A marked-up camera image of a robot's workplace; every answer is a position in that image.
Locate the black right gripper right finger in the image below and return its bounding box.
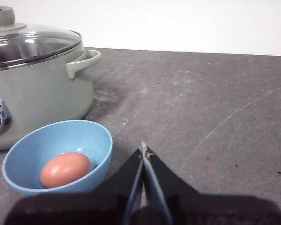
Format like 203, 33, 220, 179
141, 140, 202, 225

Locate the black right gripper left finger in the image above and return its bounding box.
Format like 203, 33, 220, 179
93, 147, 145, 225

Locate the brown egg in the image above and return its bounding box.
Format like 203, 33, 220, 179
39, 151, 92, 189

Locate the glass lid with green knob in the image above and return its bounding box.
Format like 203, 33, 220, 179
0, 6, 83, 70

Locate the pale green electric steamer pot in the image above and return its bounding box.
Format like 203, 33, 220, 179
0, 43, 102, 151

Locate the blue ribbed bowl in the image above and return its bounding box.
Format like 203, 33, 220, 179
2, 120, 113, 197

